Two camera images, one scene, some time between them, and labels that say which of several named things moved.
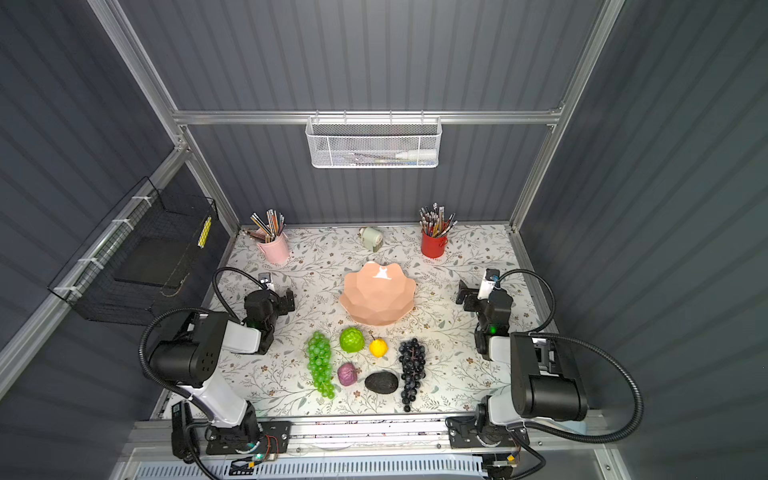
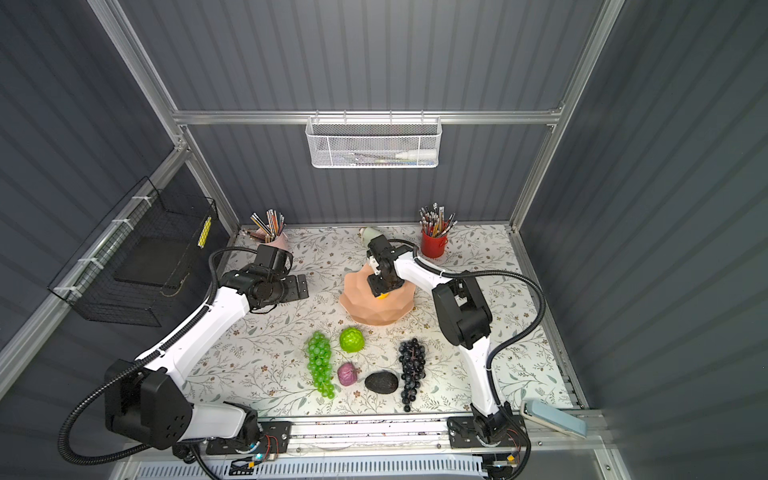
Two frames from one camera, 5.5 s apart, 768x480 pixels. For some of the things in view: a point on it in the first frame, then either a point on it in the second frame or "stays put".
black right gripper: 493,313 -> 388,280
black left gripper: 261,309 -> 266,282
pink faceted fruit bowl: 378,294 stays put
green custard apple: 351,340 stays put
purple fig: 348,374 stays put
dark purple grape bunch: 412,360 stays put
